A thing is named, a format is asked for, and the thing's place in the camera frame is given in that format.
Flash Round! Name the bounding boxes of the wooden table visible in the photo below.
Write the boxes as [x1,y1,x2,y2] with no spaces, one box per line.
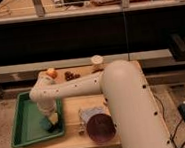
[13,57,172,148]

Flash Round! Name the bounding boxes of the green plastic tray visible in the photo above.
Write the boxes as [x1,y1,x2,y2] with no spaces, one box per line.
[11,92,65,148]

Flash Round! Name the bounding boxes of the black floor cable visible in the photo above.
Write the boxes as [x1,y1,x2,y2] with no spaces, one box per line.
[153,84,185,148]

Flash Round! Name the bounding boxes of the brown grape bunch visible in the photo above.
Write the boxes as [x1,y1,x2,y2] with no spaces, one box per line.
[65,71,80,81]

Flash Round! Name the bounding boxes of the orange fruit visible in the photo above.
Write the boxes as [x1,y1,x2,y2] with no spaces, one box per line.
[46,68,58,79]

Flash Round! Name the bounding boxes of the white paper cup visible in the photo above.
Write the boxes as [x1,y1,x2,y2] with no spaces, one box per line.
[91,55,104,71]

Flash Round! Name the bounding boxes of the purple plastic bowl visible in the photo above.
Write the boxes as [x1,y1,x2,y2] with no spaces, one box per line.
[86,113,116,144]

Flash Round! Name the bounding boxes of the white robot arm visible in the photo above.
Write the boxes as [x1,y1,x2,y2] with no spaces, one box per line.
[30,60,175,148]

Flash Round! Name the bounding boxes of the green yellow sponge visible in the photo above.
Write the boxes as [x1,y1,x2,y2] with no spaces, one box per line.
[39,112,62,133]

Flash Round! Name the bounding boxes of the grey folded cloth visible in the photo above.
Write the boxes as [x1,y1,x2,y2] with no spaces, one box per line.
[78,106,105,124]

